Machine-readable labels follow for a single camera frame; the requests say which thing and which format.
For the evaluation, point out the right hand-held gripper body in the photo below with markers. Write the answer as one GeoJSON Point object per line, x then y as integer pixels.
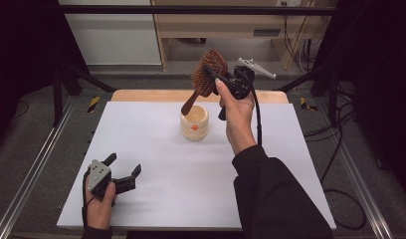
{"type": "Point", "coordinates": [242, 83]}

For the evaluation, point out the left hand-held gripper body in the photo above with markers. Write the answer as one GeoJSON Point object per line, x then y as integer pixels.
{"type": "Point", "coordinates": [99, 176]}

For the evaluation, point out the brown wooden hairbrush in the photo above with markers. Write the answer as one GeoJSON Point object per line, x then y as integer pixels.
{"type": "Point", "coordinates": [202, 81]}

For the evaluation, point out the cream wooden cup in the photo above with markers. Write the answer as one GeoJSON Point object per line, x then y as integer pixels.
{"type": "Point", "coordinates": [194, 132]}

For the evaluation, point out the person's left hand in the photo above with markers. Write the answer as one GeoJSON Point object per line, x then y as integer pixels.
{"type": "Point", "coordinates": [98, 212]}

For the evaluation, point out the person's right hand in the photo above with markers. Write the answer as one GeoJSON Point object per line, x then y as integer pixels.
{"type": "Point", "coordinates": [239, 122]}

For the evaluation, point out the yellow black tape strip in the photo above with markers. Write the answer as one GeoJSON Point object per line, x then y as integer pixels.
{"type": "Point", "coordinates": [305, 104]}
{"type": "Point", "coordinates": [93, 104]}

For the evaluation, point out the light wooden desk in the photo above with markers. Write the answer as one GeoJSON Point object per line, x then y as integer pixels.
{"type": "Point", "coordinates": [177, 23]}

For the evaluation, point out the black metal stand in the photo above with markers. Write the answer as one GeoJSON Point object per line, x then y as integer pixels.
{"type": "Point", "coordinates": [333, 96]}
{"type": "Point", "coordinates": [58, 96]}

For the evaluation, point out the white cabinet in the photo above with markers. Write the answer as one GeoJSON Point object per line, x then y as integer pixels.
{"type": "Point", "coordinates": [118, 40]}

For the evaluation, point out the black curtain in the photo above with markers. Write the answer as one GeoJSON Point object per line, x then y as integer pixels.
{"type": "Point", "coordinates": [383, 83]}
{"type": "Point", "coordinates": [22, 49]}

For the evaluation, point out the aluminium floor rail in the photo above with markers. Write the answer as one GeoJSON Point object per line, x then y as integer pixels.
{"type": "Point", "coordinates": [32, 176]}
{"type": "Point", "coordinates": [360, 186]}

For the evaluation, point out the black horizontal frame bar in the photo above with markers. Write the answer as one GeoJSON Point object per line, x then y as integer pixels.
{"type": "Point", "coordinates": [158, 9]}

